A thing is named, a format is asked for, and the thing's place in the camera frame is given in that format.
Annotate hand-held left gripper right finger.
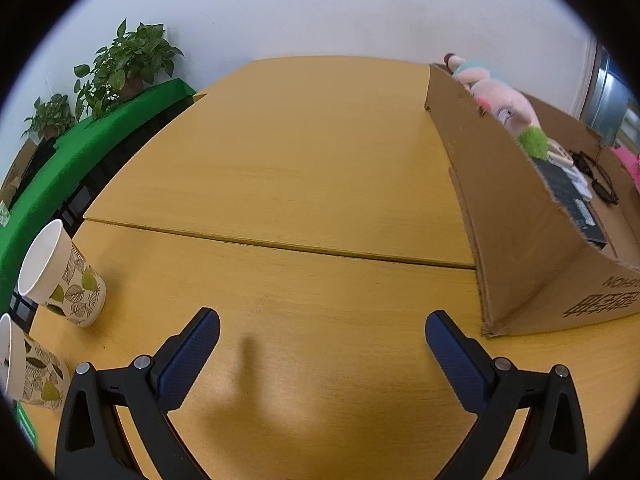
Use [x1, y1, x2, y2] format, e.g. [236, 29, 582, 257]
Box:
[425, 310, 591, 480]

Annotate black sunglasses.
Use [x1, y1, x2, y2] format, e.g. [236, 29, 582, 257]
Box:
[570, 150, 621, 207]

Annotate teal and pink plush toy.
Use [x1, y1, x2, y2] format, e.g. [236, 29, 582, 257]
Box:
[444, 51, 549, 161]

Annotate glass door with metal frame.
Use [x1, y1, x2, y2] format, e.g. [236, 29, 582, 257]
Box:
[575, 37, 640, 156]

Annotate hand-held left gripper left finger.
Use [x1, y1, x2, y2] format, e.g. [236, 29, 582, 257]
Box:
[54, 307, 222, 480]

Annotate brown carton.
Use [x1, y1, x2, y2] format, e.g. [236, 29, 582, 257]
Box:
[1, 140, 39, 203]

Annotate brown cardboard box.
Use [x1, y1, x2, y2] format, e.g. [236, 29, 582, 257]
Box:
[425, 62, 640, 338]

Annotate small potted green plant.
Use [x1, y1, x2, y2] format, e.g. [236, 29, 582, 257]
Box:
[21, 93, 77, 142]

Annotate large potted green plant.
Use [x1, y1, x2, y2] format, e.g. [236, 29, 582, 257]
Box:
[73, 17, 185, 121]

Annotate wooden desktop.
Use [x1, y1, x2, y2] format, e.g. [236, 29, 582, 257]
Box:
[30, 55, 640, 480]

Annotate leaf print paper cup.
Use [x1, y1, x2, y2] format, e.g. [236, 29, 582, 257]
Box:
[0, 312, 71, 412]
[17, 219, 107, 329]

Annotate black product box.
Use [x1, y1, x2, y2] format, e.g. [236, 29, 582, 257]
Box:
[534, 157, 608, 247]

